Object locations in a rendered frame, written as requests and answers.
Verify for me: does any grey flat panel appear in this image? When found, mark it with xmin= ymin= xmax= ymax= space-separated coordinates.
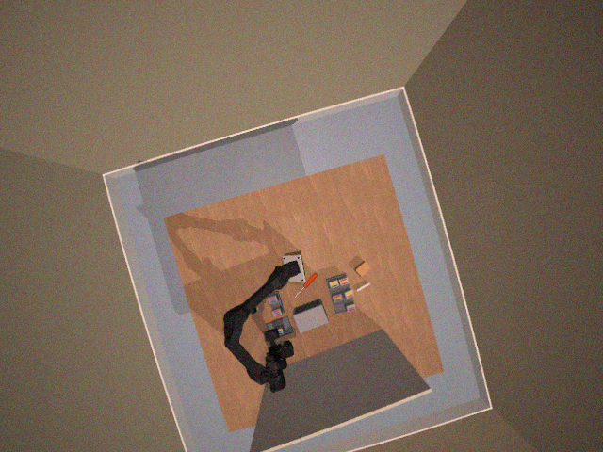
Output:
xmin=249 ymin=329 xmax=432 ymax=452

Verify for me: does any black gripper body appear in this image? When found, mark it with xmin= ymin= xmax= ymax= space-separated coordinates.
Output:
xmin=264 ymin=328 xmax=287 ymax=369

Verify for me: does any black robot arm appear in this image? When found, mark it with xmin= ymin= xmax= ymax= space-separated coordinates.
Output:
xmin=223 ymin=260 xmax=301 ymax=393

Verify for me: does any orange-handled screwdriver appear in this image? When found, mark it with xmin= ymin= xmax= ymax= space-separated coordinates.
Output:
xmin=304 ymin=273 xmax=318 ymax=288

